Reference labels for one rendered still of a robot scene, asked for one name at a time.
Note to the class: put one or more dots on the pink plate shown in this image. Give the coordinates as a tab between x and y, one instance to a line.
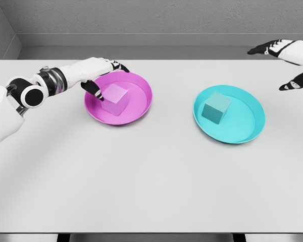
139	100

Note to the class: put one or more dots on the cyan plate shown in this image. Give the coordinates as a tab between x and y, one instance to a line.
242	123

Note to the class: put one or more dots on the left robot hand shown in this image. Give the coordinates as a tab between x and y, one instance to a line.
97	67

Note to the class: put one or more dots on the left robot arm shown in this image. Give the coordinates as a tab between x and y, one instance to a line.
40	88

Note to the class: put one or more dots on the cyan block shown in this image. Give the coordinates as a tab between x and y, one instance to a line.
215	107

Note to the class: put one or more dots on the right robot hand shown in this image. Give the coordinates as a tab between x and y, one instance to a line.
294	54

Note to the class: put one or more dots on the pink block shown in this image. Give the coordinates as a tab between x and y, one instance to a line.
115	99

